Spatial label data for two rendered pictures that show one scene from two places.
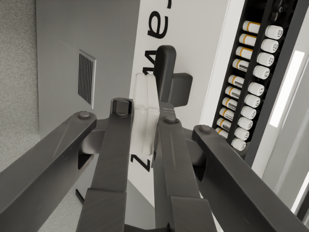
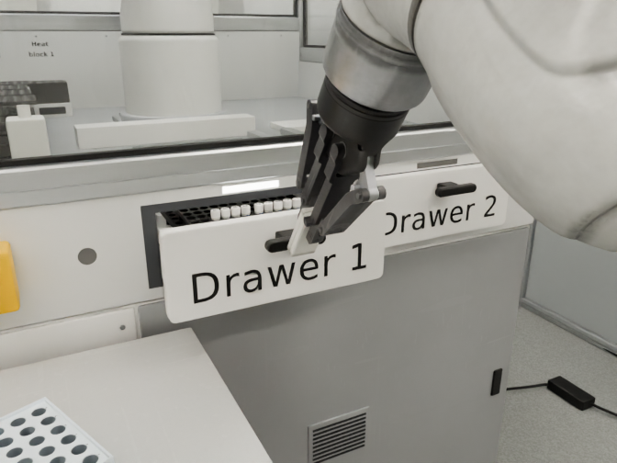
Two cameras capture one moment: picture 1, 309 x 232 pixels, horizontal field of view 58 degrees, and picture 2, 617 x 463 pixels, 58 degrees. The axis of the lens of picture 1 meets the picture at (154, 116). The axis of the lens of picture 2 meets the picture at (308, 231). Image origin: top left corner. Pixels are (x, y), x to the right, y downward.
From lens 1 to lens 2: 0.45 m
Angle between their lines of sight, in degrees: 25
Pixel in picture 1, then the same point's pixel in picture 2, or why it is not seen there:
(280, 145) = (288, 171)
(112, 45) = (282, 400)
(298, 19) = (202, 202)
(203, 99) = (286, 217)
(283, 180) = not seen: hidden behind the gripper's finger
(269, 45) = (226, 212)
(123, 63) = (294, 372)
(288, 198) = not seen: hidden behind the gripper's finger
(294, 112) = (263, 174)
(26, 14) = not seen: outside the picture
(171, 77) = (283, 237)
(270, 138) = (287, 180)
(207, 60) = (261, 225)
